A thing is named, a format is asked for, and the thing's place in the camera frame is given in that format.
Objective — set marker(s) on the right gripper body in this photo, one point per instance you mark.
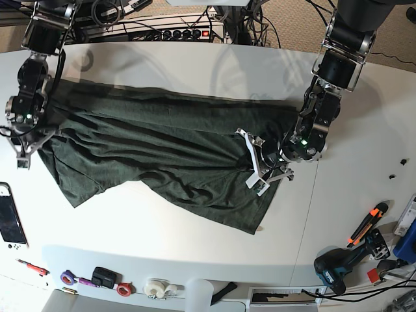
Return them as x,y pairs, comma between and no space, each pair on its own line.
39,134

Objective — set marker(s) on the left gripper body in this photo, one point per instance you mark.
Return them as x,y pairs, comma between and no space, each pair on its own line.
278,167

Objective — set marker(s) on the dark green t-shirt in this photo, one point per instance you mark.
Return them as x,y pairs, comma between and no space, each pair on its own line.
183,147

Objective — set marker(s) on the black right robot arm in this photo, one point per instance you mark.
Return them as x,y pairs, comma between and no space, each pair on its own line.
38,77

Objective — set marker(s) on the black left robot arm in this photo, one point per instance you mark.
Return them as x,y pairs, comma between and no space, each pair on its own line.
349,37

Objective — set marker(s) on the white handheld game console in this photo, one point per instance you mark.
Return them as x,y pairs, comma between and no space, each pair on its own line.
12,231

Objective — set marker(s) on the orange black utility knife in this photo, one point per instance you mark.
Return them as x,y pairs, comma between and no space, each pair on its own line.
367,224

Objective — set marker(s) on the teal black power drill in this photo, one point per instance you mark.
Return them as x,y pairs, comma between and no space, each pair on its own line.
332,266

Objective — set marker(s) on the red screwdriver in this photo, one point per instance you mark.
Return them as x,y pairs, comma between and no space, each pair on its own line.
39,270

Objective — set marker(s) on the black power strip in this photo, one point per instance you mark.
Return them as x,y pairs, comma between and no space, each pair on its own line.
176,35

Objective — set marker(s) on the purple tape roll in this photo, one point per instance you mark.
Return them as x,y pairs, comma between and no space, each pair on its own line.
68,278

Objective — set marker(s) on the purple marker pen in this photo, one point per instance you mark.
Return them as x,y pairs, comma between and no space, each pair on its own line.
87,282

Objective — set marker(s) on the translucent plastic cup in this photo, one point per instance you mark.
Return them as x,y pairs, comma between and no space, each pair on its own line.
198,295

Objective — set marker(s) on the brass bullet-shaped piece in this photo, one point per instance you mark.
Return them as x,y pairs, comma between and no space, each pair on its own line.
68,290

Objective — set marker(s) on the blue box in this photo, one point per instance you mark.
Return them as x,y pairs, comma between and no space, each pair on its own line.
405,248

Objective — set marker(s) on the white tape roll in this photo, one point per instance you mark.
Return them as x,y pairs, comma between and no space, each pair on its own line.
155,288

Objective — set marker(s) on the red tape roll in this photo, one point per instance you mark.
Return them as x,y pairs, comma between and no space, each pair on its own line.
124,289

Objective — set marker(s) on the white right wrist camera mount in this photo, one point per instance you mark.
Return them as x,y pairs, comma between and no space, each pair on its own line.
24,149

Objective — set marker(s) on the black action camera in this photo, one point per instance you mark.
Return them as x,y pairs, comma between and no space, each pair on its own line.
103,277

